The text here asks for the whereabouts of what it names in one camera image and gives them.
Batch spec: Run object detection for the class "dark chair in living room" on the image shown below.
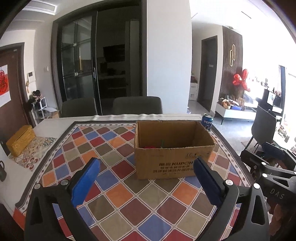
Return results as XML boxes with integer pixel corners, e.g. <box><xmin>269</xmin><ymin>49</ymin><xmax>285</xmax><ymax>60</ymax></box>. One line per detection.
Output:
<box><xmin>244</xmin><ymin>106</ymin><xmax>276</xmax><ymax>149</ymax></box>

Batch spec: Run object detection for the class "person's right hand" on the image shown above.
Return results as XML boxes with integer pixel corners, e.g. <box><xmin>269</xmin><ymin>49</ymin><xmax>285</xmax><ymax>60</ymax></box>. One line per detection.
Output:
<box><xmin>269</xmin><ymin>204</ymin><xmax>295</xmax><ymax>240</ymax></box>

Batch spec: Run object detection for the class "white low TV cabinet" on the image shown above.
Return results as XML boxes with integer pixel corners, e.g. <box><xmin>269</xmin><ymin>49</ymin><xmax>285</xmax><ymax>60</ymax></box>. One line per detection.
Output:
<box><xmin>215</xmin><ymin>104</ymin><xmax>256</xmax><ymax>125</ymax></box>

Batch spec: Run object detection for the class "floral patterned mat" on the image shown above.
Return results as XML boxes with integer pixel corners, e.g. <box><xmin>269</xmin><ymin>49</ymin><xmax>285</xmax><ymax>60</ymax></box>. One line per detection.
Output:
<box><xmin>8</xmin><ymin>137</ymin><xmax>57</xmax><ymax>172</ymax></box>

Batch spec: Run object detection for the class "blue Pepsi can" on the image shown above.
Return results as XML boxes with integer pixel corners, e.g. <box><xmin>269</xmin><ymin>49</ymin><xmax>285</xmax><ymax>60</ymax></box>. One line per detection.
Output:
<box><xmin>201</xmin><ymin>113</ymin><xmax>213</xmax><ymax>131</ymax></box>

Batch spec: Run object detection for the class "colourful diamond pattern tablecloth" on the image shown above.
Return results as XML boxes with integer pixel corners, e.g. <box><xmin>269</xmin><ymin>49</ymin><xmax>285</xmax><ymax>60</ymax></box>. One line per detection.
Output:
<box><xmin>12</xmin><ymin>120</ymin><xmax>258</xmax><ymax>241</ymax></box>

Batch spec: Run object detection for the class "red bow decoration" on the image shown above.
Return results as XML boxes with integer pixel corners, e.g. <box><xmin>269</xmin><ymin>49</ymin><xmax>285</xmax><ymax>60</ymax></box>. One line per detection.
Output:
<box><xmin>232</xmin><ymin>69</ymin><xmax>250</xmax><ymax>92</ymax></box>

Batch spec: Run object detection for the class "yellow woven tissue box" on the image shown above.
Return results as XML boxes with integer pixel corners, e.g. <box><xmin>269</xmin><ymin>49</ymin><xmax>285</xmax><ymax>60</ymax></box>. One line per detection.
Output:
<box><xmin>6</xmin><ymin>125</ymin><xmax>36</xmax><ymax>157</ymax></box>

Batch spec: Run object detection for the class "brown cardboard box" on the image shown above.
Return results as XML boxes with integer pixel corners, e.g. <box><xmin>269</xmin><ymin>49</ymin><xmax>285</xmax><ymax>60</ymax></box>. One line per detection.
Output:
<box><xmin>134</xmin><ymin>120</ymin><xmax>215</xmax><ymax>180</ymax></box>

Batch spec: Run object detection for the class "dark hallway door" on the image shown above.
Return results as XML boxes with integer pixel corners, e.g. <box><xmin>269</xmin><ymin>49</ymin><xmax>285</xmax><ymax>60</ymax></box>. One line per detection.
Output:
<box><xmin>197</xmin><ymin>36</ymin><xmax>218</xmax><ymax>111</ymax></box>

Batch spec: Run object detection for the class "brown entrance door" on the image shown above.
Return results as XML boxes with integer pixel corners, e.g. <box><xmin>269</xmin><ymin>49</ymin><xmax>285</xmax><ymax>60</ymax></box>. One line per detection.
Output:
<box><xmin>1</xmin><ymin>43</ymin><xmax>36</xmax><ymax>153</ymax></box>

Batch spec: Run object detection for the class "white small shelf rack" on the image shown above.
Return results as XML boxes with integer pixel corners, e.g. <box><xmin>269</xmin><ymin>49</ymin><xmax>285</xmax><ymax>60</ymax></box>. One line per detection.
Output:
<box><xmin>32</xmin><ymin>97</ymin><xmax>60</xmax><ymax>124</ymax></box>

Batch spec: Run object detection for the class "grey dining chair left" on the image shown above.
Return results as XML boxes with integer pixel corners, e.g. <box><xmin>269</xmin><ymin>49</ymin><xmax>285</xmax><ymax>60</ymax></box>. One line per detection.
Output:
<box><xmin>61</xmin><ymin>97</ymin><xmax>97</xmax><ymax>118</ymax></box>

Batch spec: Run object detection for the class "grey dining chair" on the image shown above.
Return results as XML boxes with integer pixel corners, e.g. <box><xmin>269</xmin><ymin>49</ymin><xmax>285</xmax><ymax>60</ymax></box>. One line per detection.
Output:
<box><xmin>61</xmin><ymin>97</ymin><xmax>97</xmax><ymax>118</ymax></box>
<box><xmin>112</xmin><ymin>96</ymin><xmax>163</xmax><ymax>115</ymax></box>

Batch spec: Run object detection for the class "grey dining chair right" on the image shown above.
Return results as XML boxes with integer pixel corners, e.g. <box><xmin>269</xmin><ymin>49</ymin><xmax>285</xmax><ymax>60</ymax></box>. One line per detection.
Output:
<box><xmin>112</xmin><ymin>96</ymin><xmax>163</xmax><ymax>115</ymax></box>

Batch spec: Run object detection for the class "red paper door decoration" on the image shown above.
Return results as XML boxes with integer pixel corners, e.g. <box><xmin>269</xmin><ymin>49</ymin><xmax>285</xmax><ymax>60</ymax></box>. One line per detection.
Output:
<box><xmin>0</xmin><ymin>64</ymin><xmax>11</xmax><ymax>107</ymax></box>

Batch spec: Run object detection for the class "black glass sliding door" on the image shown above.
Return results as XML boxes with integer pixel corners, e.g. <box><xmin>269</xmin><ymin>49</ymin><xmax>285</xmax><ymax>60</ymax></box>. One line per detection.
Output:
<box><xmin>54</xmin><ymin>11</ymin><xmax>102</xmax><ymax>114</ymax></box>

